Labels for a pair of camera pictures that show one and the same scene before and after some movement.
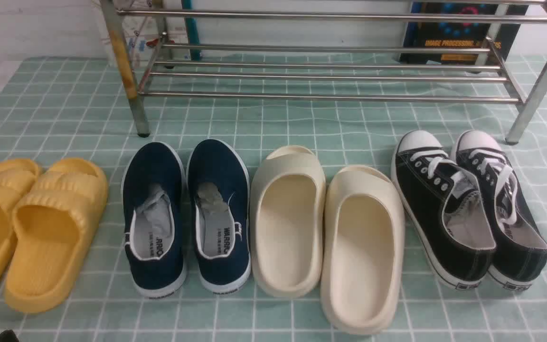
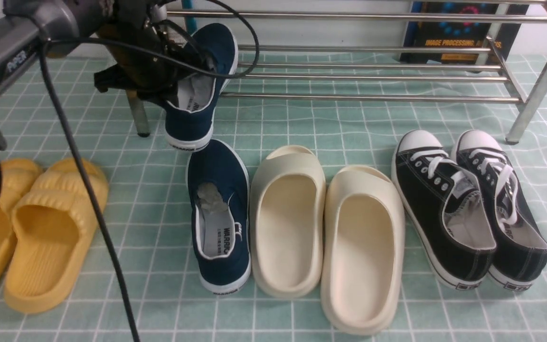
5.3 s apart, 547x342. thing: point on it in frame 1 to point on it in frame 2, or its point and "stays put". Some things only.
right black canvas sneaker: [522, 246] stays put
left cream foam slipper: [287, 216] stays put
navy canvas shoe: [218, 185] stays put
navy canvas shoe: [154, 204] to [189, 117]
